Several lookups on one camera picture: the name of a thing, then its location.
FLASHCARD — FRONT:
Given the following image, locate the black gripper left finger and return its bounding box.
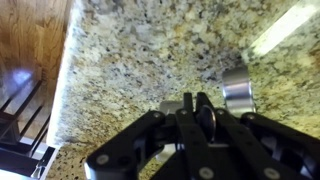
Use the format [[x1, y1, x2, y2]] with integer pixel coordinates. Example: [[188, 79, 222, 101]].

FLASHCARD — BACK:
[[84, 93, 214, 180]]

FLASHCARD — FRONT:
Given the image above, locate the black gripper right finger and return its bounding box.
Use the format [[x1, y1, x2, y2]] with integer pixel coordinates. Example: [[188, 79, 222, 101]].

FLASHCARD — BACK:
[[197, 93, 320, 180]]

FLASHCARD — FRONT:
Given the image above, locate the medium silver measuring pot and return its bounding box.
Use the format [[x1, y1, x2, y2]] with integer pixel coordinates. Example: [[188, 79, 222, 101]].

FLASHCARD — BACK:
[[155, 99, 217, 163]]

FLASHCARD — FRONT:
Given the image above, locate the small silver measuring pot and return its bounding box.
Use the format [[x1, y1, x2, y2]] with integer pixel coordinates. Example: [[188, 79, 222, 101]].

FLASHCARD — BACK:
[[221, 65, 257, 117]]

